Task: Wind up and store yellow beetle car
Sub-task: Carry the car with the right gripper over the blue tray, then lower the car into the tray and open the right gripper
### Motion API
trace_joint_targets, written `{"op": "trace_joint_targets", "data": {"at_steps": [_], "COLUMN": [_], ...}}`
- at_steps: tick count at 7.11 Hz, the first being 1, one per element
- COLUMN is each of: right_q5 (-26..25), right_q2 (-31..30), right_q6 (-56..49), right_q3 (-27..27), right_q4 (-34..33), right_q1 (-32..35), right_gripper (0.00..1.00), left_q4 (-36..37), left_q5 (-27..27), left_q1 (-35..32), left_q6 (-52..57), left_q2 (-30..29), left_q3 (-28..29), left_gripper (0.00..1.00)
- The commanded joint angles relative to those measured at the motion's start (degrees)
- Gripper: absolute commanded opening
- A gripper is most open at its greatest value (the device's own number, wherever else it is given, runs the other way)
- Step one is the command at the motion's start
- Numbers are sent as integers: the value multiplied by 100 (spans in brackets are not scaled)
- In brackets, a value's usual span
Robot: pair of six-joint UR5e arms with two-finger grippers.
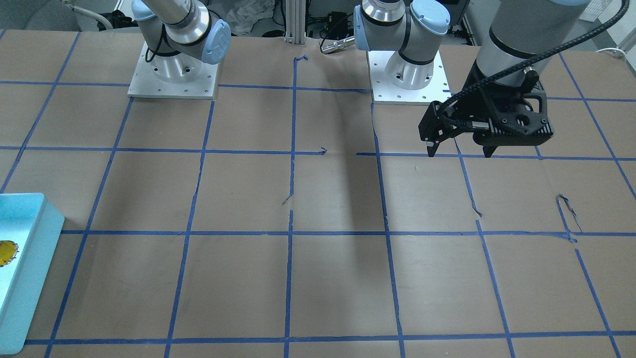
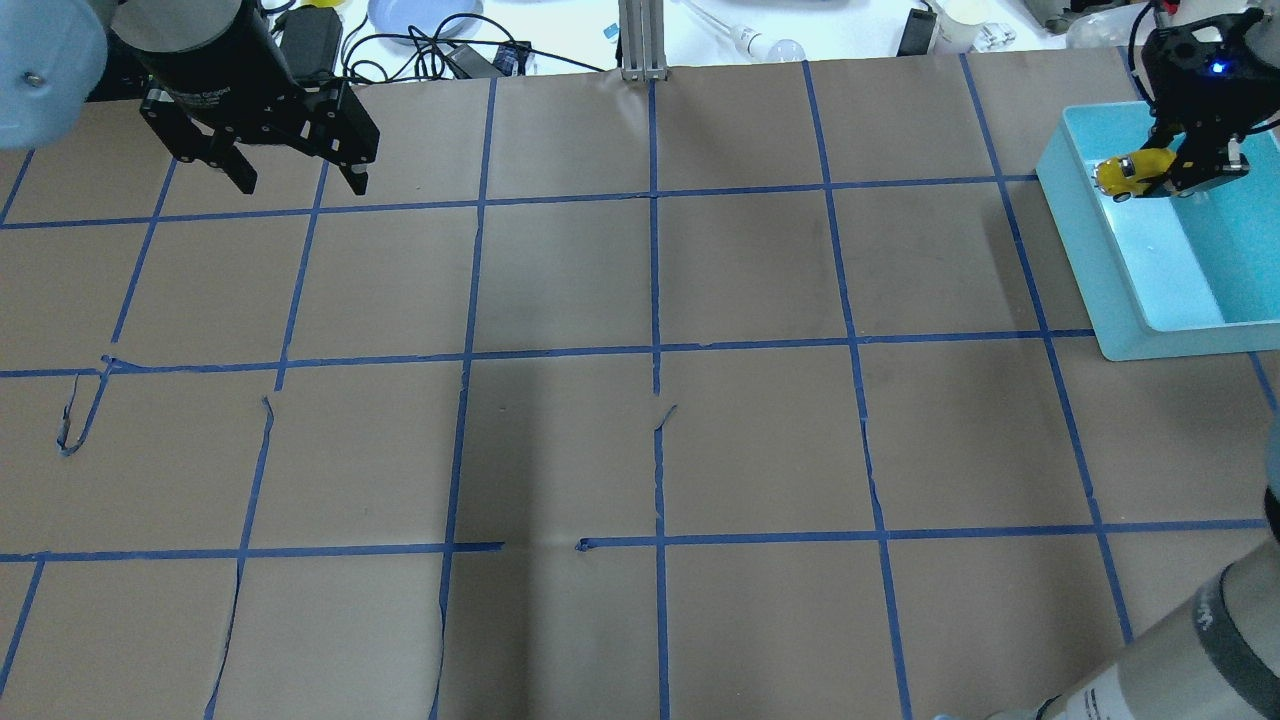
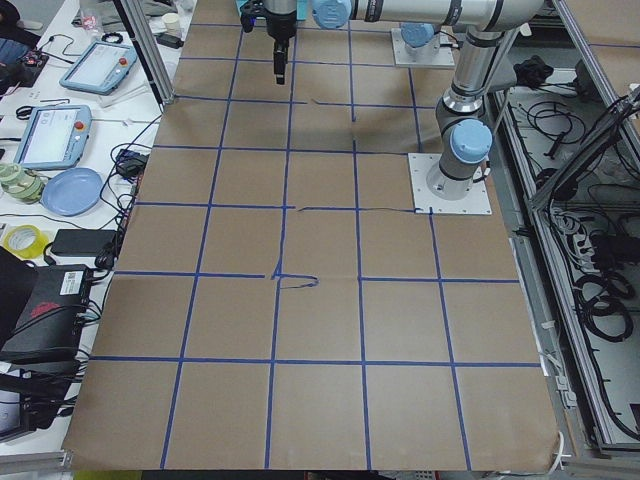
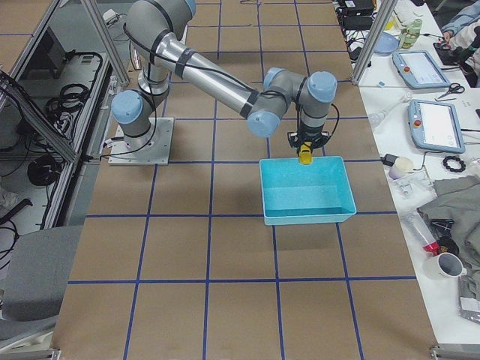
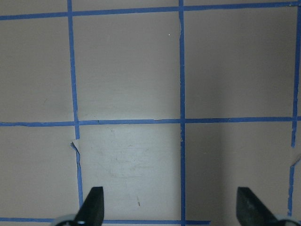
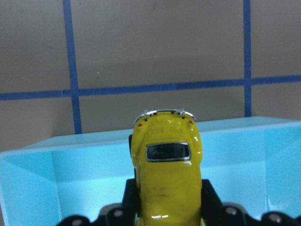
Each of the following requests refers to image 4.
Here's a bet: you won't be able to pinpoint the far teach pendant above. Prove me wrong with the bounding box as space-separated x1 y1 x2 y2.
391 50 451 89

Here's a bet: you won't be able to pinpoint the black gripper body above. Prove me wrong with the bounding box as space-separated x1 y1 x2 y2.
287 125 330 150

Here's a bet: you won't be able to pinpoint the scissors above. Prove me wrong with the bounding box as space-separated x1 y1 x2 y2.
435 82 465 101

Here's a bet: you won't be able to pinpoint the near teach pendant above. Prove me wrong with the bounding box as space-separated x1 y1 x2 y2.
407 100 465 154

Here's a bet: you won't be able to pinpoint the teal plastic bin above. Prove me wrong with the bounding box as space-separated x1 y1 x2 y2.
259 156 357 226

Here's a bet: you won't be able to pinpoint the grey chair seat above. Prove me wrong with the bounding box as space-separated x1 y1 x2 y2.
2 225 83 323

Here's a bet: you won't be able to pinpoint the teach pendant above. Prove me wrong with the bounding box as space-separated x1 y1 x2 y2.
391 50 451 89
407 100 465 154

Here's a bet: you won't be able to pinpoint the aluminium frame post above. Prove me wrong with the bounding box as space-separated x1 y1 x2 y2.
351 0 398 86

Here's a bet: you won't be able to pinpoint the green bottle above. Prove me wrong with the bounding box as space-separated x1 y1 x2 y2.
399 19 423 50

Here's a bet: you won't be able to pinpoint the yellow toy beetle car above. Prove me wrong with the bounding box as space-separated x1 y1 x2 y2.
298 142 313 165

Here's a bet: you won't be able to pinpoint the blue plate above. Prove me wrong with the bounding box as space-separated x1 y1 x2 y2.
373 32 399 56

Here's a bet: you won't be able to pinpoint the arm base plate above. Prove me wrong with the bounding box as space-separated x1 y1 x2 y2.
108 117 174 166

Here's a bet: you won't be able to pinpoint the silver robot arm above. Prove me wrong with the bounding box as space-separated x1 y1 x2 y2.
124 1 338 155

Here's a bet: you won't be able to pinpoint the grey cloth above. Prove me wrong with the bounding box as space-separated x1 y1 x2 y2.
418 175 479 281

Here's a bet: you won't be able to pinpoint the black bead bracelet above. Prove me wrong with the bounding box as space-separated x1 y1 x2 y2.
442 154 466 173

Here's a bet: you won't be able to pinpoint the white mug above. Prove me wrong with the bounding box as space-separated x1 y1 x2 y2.
423 253 467 280

